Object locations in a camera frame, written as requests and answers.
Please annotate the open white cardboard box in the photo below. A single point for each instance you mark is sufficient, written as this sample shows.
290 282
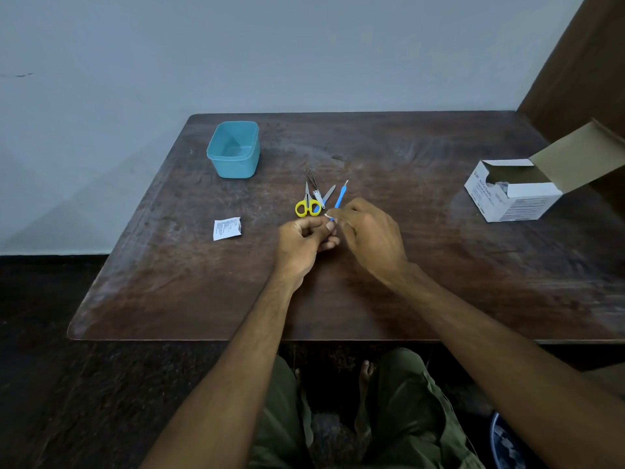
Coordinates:
517 192

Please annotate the person's right hand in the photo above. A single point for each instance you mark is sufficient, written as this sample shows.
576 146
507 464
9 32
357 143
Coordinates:
373 236

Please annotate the person's left thumb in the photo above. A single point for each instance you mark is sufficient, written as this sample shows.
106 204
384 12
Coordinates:
308 231

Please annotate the person's right forearm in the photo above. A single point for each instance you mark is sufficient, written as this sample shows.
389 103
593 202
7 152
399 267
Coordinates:
493 356

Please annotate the person's right fingers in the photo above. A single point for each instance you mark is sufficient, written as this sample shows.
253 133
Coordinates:
344 214

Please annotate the black tweezers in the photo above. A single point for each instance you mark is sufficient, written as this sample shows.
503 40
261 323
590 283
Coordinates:
312 178

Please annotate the silver metal nail file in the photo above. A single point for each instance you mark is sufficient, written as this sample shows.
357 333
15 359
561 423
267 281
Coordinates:
329 192

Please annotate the person's left foot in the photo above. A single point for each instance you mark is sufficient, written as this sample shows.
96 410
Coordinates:
297 378

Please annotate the person's left forearm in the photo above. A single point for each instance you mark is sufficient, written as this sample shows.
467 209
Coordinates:
234 366

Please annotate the person's right foot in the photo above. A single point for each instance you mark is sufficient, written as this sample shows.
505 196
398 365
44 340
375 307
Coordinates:
365 380

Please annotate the person's left hand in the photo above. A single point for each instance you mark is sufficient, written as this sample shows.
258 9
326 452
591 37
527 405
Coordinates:
293 246

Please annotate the olive green trousers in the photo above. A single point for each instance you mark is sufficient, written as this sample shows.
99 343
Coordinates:
415 415

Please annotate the person's foot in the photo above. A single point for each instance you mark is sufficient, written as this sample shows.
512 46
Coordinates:
297 378
365 380

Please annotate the silver nail clipper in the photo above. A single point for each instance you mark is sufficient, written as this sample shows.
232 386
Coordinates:
318 196

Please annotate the blue white patterned object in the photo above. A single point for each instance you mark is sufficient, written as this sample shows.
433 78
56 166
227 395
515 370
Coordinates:
508 446

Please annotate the white printed sachet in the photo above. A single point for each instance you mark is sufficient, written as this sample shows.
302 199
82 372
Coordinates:
227 229

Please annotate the teal plastic container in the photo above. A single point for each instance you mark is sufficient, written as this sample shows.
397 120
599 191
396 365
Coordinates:
233 152

